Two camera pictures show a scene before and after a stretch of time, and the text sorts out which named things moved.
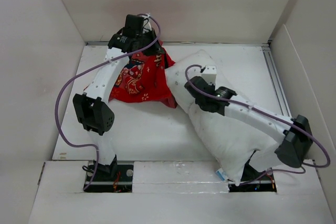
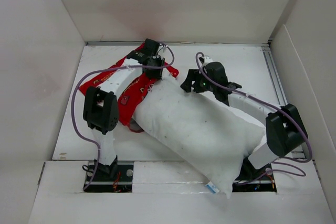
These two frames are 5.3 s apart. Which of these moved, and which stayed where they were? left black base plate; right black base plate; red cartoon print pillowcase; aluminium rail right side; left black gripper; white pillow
Moved: left black gripper; red cartoon print pillowcase; white pillow
Stayed: left black base plate; right black base plate; aluminium rail right side
